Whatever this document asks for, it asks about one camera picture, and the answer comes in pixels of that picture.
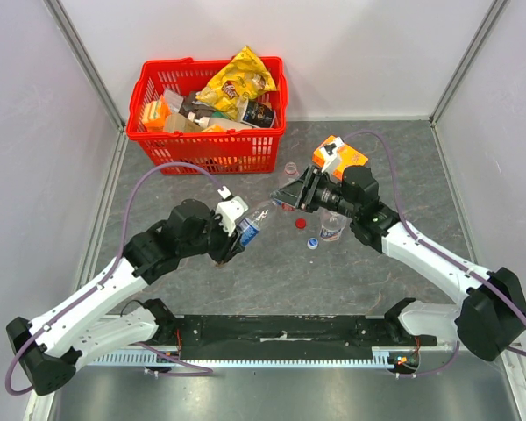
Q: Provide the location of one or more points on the black instant noodle cup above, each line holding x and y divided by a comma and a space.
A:
256, 114

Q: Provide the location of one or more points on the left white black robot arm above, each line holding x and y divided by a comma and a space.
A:
52, 347

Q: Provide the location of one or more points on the orange cardboard box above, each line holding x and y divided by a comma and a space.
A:
350, 157

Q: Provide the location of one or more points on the clear bottle red label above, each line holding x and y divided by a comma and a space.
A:
289, 174

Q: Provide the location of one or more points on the brown snack packet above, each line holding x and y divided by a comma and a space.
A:
191, 105

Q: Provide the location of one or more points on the beige pump bottle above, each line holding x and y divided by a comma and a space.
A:
178, 123

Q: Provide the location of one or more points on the yellow chips bag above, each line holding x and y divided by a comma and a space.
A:
245, 78

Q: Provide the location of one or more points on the red plastic shopping basket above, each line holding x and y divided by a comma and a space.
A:
226, 152

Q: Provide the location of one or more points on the small bottle white cap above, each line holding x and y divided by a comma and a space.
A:
332, 225

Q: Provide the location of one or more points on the red bottle cap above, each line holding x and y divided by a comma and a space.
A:
300, 223

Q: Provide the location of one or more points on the clear bottle blue label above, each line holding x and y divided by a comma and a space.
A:
257, 220

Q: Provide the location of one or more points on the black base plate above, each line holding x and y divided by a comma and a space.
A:
283, 337

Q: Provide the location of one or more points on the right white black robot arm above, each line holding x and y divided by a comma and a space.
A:
491, 311

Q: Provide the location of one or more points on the orange yellow sponge pack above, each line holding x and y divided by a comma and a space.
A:
155, 114

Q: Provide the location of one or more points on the white blue bottle cap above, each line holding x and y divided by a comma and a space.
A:
312, 243

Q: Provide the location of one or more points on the clear plastic packet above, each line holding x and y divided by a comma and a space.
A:
173, 100

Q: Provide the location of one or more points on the white slotted cable duct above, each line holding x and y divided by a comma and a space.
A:
140, 357

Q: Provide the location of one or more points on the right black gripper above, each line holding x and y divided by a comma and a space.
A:
309, 191

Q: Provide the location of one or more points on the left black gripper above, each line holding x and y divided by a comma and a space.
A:
230, 246

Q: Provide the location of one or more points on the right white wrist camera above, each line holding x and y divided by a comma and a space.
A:
331, 153

